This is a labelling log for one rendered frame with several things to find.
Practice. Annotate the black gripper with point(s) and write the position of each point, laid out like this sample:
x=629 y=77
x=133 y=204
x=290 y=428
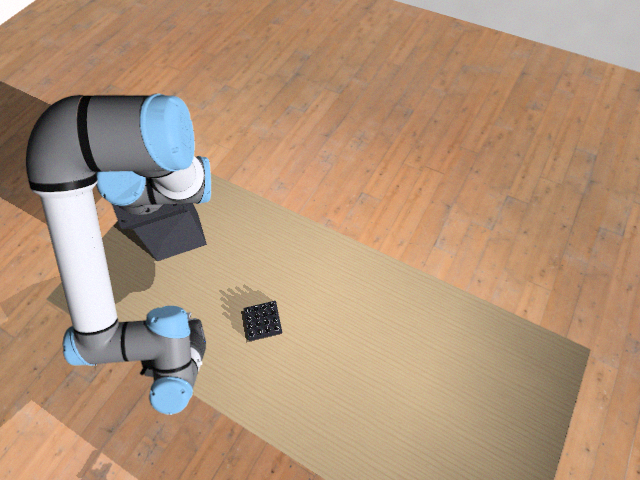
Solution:
x=197 y=343

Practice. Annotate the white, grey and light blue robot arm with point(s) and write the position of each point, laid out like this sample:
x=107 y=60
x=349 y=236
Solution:
x=152 y=136

